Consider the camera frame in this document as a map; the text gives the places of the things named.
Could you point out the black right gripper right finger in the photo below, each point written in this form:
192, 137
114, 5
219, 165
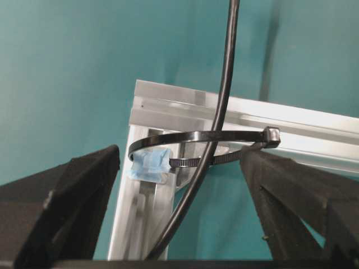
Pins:
307, 215

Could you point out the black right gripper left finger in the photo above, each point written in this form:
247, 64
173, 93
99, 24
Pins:
57, 213

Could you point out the black zip tie loop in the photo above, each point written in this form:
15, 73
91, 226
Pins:
269, 138

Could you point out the blue tape piece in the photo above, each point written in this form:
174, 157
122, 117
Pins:
151, 165

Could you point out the square aluminium extrusion frame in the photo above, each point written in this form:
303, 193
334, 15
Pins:
321, 140

